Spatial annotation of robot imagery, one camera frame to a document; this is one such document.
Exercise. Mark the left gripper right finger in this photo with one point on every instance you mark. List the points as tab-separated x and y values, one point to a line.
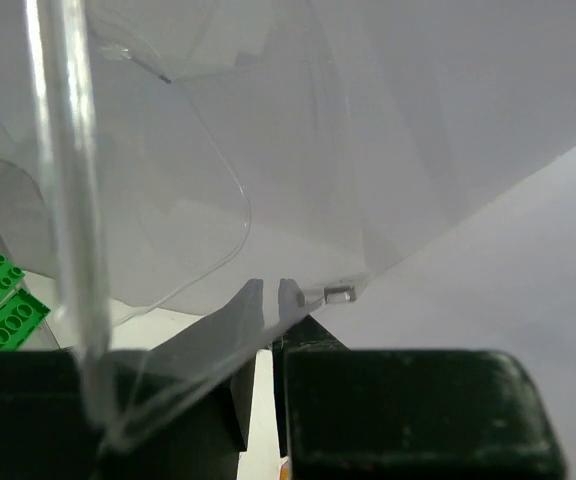
404	413

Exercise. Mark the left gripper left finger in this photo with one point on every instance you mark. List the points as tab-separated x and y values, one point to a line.
44	433

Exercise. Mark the green long lego brick front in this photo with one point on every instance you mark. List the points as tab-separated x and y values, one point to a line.
20	316

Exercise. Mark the clear plastic drawer container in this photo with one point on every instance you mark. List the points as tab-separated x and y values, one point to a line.
195	177

